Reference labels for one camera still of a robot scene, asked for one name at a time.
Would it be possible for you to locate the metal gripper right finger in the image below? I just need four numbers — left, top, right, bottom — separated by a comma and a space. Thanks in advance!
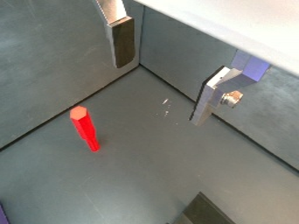
190, 50, 270, 126

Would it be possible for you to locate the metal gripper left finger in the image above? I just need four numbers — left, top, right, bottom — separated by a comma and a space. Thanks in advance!
94, 0, 137, 68

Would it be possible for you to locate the purple object at edge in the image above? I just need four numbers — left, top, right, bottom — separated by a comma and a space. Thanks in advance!
0, 205, 10, 224

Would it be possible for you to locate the red hexagonal peg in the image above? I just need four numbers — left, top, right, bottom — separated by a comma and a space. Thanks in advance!
70, 106, 101, 151

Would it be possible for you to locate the dark board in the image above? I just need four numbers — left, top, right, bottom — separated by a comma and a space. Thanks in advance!
167, 192, 237, 224

